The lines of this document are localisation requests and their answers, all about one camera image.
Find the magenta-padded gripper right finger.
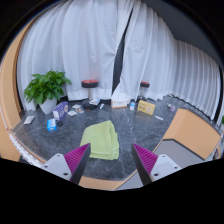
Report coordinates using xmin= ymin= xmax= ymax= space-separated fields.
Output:
xmin=131 ymin=143 xmax=183 ymax=186

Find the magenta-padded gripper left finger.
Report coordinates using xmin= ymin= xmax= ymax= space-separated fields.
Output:
xmin=41 ymin=143 xmax=92 ymax=185

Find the green towel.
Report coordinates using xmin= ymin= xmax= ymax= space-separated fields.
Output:
xmin=79 ymin=120 xmax=120 ymax=161

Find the blue cardboard box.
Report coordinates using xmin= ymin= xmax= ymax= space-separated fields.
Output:
xmin=46 ymin=118 xmax=58 ymax=132

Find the grey flat packet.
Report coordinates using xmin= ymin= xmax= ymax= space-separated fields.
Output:
xmin=23 ymin=115 xmax=36 ymax=126

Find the purple cardboard box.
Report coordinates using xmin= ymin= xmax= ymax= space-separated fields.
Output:
xmin=52 ymin=100 xmax=70 ymax=122

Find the yellow cardboard box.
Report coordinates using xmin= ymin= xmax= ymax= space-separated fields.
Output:
xmin=136 ymin=99 xmax=157 ymax=117

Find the book on stool base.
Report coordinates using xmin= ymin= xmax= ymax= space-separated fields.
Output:
xmin=89 ymin=98 xmax=101 ymax=107

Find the white and orange tissue box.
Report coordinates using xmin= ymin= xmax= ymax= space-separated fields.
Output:
xmin=110 ymin=97 xmax=130 ymax=109

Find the green potted plant white pot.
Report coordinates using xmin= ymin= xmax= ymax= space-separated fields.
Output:
xmin=23 ymin=69 xmax=73 ymax=115

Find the red-topped black bar stool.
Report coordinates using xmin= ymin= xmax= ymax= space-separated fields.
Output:
xmin=81 ymin=79 xmax=101 ymax=111
xmin=139 ymin=80 xmax=151 ymax=101

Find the white curtain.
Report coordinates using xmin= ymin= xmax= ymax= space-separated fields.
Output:
xmin=111 ymin=0 xmax=223 ymax=121
xmin=16 ymin=0 xmax=134 ymax=113

